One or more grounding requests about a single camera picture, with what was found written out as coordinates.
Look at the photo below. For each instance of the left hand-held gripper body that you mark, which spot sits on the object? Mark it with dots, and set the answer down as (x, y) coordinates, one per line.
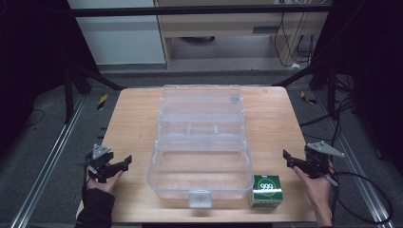
(100, 158)

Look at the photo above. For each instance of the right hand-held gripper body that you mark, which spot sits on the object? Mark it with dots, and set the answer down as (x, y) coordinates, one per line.
(320, 158)

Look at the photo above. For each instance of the person's left hand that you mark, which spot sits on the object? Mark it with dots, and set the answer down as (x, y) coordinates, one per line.
(106, 184)

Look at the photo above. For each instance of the person's right hand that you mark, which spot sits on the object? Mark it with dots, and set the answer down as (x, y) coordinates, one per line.
(314, 190)

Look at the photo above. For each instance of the green and white carton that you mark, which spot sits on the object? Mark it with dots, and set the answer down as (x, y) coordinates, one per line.
(266, 190)

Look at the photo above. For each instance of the yellow and black floor tape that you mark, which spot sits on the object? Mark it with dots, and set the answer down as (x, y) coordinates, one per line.
(102, 102)
(308, 98)

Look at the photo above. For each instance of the black metal stand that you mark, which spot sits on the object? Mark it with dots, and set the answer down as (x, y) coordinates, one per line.
(68, 91)
(331, 91)

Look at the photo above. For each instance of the clear plastic storage box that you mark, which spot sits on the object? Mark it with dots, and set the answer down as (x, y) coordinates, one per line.
(200, 148)

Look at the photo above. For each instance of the white cabinet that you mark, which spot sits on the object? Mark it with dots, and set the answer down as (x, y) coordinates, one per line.
(120, 34)

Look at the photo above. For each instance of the light wooden desk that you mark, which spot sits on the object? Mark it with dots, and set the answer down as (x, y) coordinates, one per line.
(221, 23)

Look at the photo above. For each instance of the aluminium floor rail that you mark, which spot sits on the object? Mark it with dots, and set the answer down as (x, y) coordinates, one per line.
(355, 158)
(47, 164)

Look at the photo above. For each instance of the black horizontal frame bar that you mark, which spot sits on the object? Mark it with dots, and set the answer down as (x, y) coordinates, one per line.
(196, 11)

